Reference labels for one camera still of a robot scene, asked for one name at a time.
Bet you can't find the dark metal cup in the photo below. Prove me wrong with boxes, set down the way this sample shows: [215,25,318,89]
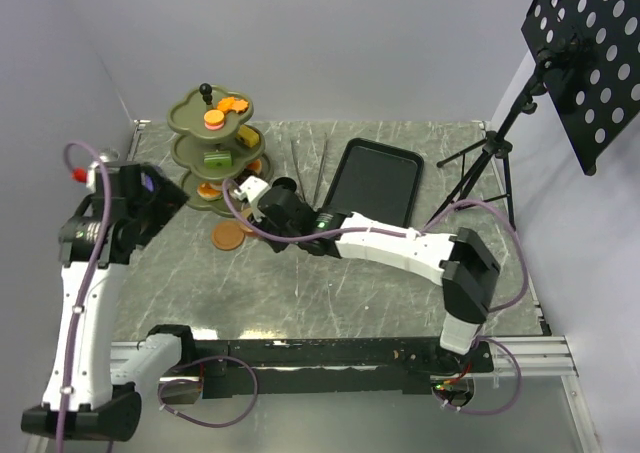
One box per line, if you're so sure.
[272,177,298,192]

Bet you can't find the metal tongs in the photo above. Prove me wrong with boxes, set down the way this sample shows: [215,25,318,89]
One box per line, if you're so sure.
[289,133,329,206]

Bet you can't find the copper cup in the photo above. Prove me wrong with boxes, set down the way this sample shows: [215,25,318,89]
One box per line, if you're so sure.
[237,208,257,237]

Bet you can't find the orange glazed donut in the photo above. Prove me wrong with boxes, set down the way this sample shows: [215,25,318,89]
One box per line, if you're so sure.
[196,182,223,202]

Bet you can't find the light wooden coaster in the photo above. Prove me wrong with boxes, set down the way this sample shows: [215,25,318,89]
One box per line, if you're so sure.
[211,221,245,251]

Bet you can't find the green layered cake slice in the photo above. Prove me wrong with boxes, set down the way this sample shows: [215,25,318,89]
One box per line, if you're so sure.
[203,150,233,169]

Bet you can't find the green three-tier serving stand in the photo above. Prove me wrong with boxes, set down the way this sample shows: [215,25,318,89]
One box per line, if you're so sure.
[167,83,274,218]

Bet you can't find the yellow layered cake slice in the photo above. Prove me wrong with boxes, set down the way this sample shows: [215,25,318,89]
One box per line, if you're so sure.
[236,125,261,149]

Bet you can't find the pink macaron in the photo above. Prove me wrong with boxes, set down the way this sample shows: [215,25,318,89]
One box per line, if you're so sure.
[204,122,225,131]

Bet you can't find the round orange cracker biscuit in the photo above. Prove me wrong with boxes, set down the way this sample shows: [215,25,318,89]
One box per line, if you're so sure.
[203,109,225,124]

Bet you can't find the orange flower cookie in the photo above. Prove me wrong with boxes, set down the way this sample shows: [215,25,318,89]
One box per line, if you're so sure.
[231,98,250,114]

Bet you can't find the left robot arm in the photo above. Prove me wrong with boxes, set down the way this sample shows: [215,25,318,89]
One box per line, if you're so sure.
[21,161,198,442]

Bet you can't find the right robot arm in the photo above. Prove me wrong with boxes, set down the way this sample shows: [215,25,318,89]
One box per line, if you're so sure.
[249,184,500,372]

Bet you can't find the black handheld microphone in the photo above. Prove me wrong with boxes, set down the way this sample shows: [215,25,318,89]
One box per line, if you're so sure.
[99,148,120,163]

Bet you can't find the black serving tray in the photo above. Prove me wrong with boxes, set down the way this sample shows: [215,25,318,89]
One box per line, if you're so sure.
[323,138,424,227]

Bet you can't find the black tripod stand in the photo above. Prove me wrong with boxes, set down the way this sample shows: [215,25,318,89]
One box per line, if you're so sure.
[430,45,578,229]

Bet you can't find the black perforated board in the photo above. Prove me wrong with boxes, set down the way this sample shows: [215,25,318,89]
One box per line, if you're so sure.
[521,0,639,176]

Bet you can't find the purple handled tool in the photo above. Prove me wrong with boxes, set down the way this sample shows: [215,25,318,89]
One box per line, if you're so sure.
[141,173,156,192]

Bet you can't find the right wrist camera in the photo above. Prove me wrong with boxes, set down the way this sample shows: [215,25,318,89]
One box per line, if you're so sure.
[231,176,271,221]

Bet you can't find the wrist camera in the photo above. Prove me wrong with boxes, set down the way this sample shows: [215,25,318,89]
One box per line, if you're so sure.
[231,176,271,221]
[71,161,100,193]

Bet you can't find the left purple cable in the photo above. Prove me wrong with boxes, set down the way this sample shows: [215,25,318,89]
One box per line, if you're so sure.
[53,141,114,453]

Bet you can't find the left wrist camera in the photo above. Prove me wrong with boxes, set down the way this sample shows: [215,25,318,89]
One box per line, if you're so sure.
[71,161,100,193]

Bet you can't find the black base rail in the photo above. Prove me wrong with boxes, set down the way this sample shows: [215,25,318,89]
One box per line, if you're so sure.
[162,337,494,399]

